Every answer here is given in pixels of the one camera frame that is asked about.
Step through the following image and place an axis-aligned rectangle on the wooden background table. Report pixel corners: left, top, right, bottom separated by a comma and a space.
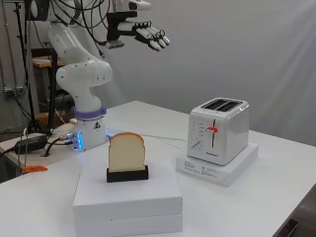
32, 54, 67, 69

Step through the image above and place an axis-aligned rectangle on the small orange tool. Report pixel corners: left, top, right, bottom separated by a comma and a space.
21, 165, 49, 175

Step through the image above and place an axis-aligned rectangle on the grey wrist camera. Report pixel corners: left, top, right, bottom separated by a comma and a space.
108, 39, 125, 50

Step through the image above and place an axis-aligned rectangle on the printed white flat box stand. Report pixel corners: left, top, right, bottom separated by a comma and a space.
175, 141, 260, 188

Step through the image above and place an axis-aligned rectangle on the white toaster power cord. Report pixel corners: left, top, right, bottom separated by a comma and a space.
106, 128, 190, 152

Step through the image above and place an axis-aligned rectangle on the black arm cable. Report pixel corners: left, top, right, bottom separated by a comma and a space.
51, 0, 83, 22
78, 0, 111, 46

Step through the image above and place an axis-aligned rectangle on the black adapter cable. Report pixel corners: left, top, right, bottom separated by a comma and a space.
43, 137, 73, 158

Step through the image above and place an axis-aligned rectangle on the black block holder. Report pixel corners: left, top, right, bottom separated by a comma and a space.
106, 165, 150, 184

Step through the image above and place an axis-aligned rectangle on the white hanging sheet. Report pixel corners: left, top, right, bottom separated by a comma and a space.
98, 0, 316, 147

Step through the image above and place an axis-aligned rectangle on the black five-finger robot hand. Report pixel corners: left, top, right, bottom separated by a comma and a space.
107, 11, 172, 52

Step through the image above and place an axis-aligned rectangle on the toast bread slice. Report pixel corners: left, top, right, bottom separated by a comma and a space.
108, 131, 146, 174

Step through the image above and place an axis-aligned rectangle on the black tripod stand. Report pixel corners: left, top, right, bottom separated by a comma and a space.
12, 0, 42, 133

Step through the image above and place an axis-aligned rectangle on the white steel toaster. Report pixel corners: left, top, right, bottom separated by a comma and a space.
187, 97, 250, 167

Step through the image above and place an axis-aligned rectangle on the metal wall rail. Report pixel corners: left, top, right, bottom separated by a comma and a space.
1, 0, 27, 97

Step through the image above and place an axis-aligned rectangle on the black power adapter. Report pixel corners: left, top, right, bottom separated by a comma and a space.
14, 135, 49, 155

